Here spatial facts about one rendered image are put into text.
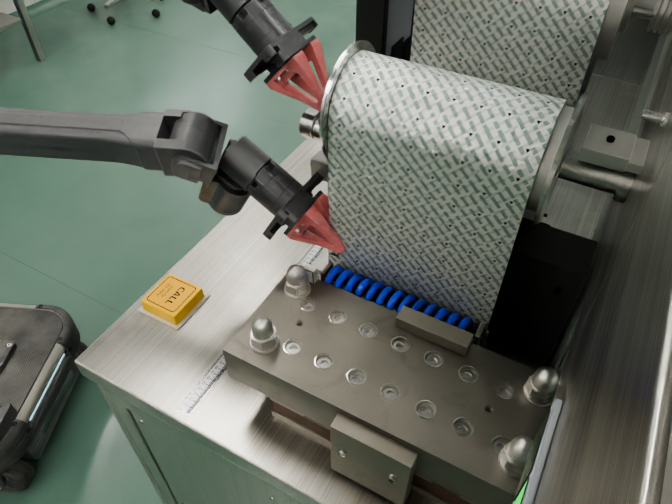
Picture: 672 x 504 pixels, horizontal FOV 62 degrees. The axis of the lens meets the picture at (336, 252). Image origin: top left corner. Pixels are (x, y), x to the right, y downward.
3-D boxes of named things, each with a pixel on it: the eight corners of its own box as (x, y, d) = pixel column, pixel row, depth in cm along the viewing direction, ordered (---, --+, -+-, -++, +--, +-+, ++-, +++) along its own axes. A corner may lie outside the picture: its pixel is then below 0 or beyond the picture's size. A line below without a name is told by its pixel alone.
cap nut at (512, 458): (504, 440, 61) (513, 419, 58) (537, 455, 59) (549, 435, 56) (493, 468, 58) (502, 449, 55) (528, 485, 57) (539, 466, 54)
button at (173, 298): (172, 281, 95) (169, 272, 93) (205, 297, 92) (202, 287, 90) (143, 310, 90) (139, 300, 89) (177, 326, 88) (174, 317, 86)
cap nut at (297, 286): (293, 275, 78) (291, 252, 75) (315, 285, 77) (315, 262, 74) (279, 293, 76) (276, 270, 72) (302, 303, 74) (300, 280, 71)
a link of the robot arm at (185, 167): (172, 159, 69) (187, 109, 73) (156, 205, 78) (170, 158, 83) (263, 190, 73) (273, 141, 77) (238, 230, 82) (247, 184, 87)
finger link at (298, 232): (325, 271, 78) (274, 227, 77) (349, 240, 82) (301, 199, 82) (347, 250, 73) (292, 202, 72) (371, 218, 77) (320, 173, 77)
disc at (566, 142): (558, 170, 69) (594, 64, 58) (562, 171, 69) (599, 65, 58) (522, 253, 62) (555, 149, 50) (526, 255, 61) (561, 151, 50)
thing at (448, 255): (331, 267, 81) (330, 162, 68) (486, 329, 73) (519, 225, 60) (329, 269, 81) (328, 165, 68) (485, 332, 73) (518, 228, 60)
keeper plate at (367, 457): (338, 455, 72) (338, 412, 64) (409, 493, 69) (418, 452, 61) (328, 471, 70) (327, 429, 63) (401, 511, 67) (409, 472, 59)
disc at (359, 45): (375, 117, 78) (375, 16, 67) (378, 118, 78) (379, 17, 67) (323, 184, 70) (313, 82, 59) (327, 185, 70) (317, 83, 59)
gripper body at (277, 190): (271, 244, 76) (229, 208, 75) (310, 202, 82) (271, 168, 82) (289, 221, 71) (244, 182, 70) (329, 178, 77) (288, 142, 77)
